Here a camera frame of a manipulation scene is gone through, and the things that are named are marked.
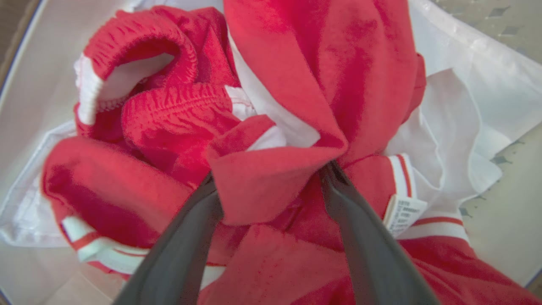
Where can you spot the white laundry basket brown rim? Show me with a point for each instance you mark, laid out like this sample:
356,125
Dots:
508,25

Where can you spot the white basket liner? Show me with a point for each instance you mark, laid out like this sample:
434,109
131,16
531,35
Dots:
465,84

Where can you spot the red shorts elastic waistband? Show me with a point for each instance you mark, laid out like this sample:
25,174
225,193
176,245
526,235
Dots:
169,114

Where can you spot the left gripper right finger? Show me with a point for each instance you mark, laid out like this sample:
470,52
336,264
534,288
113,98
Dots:
372,254

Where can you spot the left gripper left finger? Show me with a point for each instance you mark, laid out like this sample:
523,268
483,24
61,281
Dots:
178,254

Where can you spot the red jersey shirt white trim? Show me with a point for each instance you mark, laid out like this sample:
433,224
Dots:
296,63

